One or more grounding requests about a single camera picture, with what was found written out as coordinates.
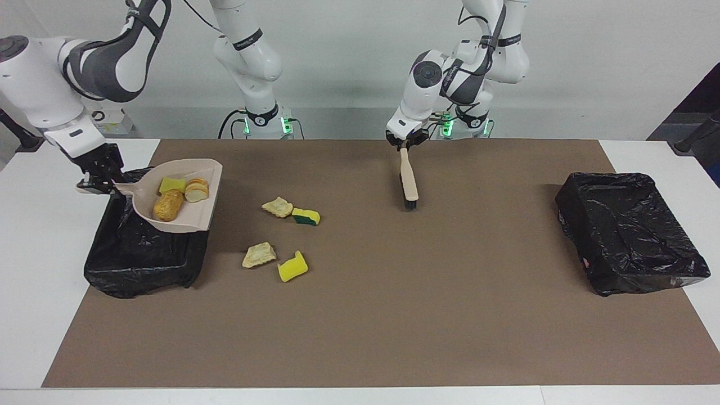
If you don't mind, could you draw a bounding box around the brown table mat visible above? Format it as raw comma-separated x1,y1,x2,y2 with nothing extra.
42,139,720,389

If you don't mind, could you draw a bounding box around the bin with smooth black bag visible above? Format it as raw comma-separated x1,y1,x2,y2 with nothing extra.
555,172,711,297

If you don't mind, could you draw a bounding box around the brown oval bread lump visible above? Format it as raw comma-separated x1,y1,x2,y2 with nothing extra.
153,190,185,222

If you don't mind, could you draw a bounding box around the black base power cable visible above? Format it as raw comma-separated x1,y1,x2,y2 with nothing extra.
218,109,249,140

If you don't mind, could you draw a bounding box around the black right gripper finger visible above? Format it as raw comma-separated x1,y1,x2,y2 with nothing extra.
79,169,125,186

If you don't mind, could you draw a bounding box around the black stand foot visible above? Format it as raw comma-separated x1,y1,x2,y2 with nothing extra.
0,121,46,153
673,110,720,156

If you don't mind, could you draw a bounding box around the beige hand brush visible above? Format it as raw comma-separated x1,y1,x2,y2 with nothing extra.
398,147,419,212

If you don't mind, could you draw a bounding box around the bin with crumpled black bag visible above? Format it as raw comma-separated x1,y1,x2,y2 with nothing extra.
84,166,210,299

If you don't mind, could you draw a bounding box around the dark background furniture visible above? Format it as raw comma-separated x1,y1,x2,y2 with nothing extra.
647,61,720,189

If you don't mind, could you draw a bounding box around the tan foam chunk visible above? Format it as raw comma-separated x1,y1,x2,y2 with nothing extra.
262,197,294,218

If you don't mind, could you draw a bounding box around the pale beige foam chunk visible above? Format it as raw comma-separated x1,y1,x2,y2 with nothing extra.
242,242,277,269

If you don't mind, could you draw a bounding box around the ridged beige foam chunk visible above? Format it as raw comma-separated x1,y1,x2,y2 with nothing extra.
184,178,210,204

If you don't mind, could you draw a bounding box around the white wall socket box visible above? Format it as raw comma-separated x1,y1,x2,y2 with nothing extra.
92,107,134,135

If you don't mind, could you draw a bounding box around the large yellow sponge piece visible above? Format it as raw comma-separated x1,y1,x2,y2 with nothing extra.
277,250,309,283

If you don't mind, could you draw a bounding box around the beige plastic dustpan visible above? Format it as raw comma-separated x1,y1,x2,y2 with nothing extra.
76,158,223,233

